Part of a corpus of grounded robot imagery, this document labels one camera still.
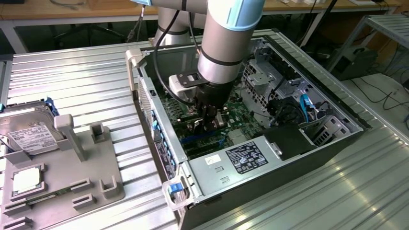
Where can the grey parts rack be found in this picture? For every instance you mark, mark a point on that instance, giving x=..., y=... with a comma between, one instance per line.
x=65, y=172

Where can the blue expansion slot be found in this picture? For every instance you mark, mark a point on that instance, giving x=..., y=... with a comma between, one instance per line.
x=192, y=139

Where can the silver CPU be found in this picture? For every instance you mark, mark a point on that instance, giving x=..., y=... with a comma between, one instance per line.
x=27, y=179

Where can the wooden desk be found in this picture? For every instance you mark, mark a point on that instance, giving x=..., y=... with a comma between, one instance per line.
x=319, y=6

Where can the hard disk with blue carrier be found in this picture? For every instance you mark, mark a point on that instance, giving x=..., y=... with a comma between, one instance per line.
x=29, y=134

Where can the black expansion slot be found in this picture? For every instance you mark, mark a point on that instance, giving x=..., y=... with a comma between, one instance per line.
x=202, y=147

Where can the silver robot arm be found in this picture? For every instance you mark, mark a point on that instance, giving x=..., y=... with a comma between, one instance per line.
x=224, y=48

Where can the green RAM stick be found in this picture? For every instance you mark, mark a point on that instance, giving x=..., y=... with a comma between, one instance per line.
x=49, y=195

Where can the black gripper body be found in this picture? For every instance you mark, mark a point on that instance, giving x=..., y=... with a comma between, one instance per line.
x=212, y=95

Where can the black plastic shroud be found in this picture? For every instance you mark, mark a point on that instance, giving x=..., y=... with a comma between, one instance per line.
x=288, y=143

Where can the metal slat shelf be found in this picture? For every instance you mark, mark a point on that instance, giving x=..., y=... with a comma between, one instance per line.
x=383, y=24

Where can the black box on floor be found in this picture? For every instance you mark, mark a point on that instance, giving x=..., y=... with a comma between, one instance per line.
x=355, y=64

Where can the black chair base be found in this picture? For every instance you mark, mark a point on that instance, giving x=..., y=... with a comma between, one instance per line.
x=91, y=30

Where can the silver chipset heatsink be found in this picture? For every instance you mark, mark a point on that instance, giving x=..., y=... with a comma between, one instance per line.
x=238, y=136

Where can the green motherboard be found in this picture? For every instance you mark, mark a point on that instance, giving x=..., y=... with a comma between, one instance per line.
x=246, y=117

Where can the grey power supply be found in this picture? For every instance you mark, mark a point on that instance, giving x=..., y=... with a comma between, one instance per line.
x=218, y=177

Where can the silver disk bay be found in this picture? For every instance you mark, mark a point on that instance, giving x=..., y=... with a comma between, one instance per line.
x=326, y=134

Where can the open black PC case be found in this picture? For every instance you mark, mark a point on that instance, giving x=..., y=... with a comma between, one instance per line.
x=319, y=153

